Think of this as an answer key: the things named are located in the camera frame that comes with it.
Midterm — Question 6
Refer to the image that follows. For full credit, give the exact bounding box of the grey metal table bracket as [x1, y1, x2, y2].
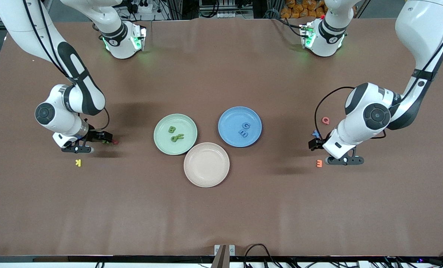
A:
[214, 244, 236, 257]

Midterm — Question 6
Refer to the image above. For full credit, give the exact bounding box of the blue plate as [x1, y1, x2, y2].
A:
[218, 106, 262, 148]

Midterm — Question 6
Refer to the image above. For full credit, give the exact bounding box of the white power strip with plugs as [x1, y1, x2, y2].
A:
[130, 0, 153, 13]

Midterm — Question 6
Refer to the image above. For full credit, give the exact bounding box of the pile of orange objects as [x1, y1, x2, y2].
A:
[280, 0, 328, 19]

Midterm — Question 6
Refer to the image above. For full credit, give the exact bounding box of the black cable loop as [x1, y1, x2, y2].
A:
[244, 244, 281, 268]

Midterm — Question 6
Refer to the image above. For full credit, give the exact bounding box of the green plate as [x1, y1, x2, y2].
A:
[154, 114, 198, 156]

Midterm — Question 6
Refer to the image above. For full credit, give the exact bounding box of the beige plate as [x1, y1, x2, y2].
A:
[184, 142, 230, 188]

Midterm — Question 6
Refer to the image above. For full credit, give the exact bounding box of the grey camera post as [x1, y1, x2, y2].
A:
[211, 245, 227, 268]

